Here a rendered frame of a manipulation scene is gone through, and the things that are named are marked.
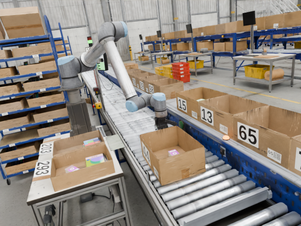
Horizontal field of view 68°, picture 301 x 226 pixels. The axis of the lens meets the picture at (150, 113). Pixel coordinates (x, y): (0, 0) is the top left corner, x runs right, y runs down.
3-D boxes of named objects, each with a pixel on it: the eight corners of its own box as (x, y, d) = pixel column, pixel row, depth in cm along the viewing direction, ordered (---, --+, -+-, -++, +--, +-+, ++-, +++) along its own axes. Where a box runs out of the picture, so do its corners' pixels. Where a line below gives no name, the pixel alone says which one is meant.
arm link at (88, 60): (70, 61, 212) (108, 15, 156) (86, 58, 223) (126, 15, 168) (77, 76, 212) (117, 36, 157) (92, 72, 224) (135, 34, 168)
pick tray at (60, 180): (55, 169, 159) (51, 157, 156) (107, 154, 171) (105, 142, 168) (54, 192, 134) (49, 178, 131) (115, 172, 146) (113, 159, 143)
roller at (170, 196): (157, 201, 122) (156, 194, 121) (235, 173, 137) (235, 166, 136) (161, 207, 118) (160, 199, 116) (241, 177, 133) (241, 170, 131)
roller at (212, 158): (149, 185, 134) (147, 185, 138) (221, 160, 149) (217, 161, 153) (146, 176, 135) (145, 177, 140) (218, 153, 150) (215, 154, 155)
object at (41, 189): (44, 141, 220) (43, 138, 219) (102, 127, 237) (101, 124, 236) (27, 206, 129) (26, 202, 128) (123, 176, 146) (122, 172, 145)
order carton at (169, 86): (149, 94, 282) (147, 81, 276) (170, 90, 290) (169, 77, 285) (161, 101, 246) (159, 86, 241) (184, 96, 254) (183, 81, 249)
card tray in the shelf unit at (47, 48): (14, 57, 253) (11, 48, 250) (19, 57, 281) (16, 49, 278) (51, 52, 265) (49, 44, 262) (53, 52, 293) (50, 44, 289)
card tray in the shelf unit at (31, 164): (6, 174, 284) (4, 167, 281) (12, 163, 312) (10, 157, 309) (40, 166, 295) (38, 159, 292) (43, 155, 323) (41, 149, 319)
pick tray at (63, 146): (56, 151, 188) (53, 141, 185) (101, 139, 200) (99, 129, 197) (55, 167, 162) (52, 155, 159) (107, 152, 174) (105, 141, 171)
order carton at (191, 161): (142, 155, 163) (139, 134, 157) (178, 145, 170) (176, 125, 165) (161, 186, 127) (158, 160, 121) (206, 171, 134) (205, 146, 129)
